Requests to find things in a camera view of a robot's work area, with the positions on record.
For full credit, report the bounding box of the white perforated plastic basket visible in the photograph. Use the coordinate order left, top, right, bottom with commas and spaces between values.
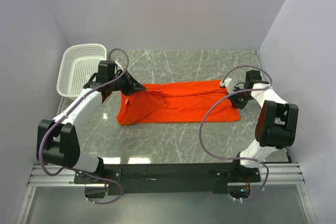
56, 44, 107, 100

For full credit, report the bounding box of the orange t shirt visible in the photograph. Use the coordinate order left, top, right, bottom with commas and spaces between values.
117, 80, 228, 125

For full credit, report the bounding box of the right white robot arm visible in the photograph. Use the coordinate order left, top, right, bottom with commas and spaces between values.
220, 70, 299, 182

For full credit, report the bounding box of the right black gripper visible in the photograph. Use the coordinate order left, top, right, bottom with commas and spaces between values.
226, 86, 254, 110

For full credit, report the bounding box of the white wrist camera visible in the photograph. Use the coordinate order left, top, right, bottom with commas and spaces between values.
115, 60, 124, 71
219, 78, 235, 94

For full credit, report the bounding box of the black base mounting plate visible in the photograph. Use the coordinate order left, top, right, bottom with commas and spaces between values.
73, 163, 260, 199

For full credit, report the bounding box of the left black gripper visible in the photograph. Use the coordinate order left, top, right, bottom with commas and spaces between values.
109, 69, 146, 97

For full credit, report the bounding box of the aluminium frame rail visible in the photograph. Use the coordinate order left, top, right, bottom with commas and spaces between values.
17, 95, 317, 223

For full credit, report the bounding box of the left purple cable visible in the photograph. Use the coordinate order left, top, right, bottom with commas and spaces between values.
38, 48, 130, 206

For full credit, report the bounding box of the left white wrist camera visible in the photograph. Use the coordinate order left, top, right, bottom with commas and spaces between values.
115, 60, 124, 71

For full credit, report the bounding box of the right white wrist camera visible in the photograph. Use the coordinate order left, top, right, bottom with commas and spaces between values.
219, 78, 235, 94

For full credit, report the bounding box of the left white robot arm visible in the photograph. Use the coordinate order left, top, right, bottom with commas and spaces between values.
36, 60, 146, 183

